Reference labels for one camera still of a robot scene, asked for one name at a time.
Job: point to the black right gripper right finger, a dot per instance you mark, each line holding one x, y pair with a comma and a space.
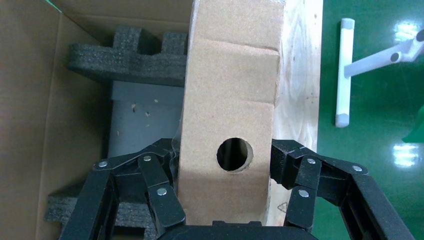
364, 198

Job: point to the black flat foam insert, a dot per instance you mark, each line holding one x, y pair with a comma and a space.
59, 208

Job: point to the large open brown carton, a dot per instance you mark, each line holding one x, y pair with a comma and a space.
26, 116

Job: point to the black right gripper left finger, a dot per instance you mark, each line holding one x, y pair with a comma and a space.
99, 198

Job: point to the white tubular table leg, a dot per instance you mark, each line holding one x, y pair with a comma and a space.
344, 82

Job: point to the black notched foam insert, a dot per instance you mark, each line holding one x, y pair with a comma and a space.
132, 66

